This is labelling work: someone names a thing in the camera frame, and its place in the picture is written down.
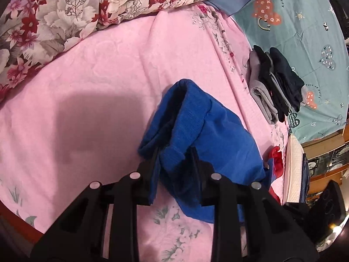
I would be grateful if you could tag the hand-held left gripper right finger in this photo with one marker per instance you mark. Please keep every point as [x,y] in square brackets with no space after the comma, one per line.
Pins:
[195,166]

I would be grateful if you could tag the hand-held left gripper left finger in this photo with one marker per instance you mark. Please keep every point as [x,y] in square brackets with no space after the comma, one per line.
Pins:
[151,169]

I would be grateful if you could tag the blue pants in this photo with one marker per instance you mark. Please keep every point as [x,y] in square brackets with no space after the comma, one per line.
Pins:
[218,131]

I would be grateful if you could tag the folded grey pants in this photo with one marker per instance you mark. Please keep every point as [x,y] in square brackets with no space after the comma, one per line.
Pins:
[261,98]

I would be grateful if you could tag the folded black pants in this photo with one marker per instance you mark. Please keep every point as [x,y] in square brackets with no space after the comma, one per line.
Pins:
[270,82]

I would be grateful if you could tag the folded dark navy pants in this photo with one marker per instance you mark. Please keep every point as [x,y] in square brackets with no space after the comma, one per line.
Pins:
[286,79]

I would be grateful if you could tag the white mattress edge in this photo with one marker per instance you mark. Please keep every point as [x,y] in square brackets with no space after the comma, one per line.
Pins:
[293,169]

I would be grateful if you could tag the red cloth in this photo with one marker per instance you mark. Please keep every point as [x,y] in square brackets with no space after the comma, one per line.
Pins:
[276,166]

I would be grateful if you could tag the pink floral bed sheet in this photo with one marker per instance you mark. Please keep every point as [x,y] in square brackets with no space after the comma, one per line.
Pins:
[109,92]

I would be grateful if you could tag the teal printed blanket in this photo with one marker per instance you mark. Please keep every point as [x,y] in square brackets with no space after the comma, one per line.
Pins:
[300,32]

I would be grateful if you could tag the red floral quilt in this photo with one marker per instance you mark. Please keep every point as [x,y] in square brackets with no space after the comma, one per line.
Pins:
[68,13]

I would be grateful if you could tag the wooden bed frame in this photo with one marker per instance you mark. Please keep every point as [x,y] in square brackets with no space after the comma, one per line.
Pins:
[16,223]

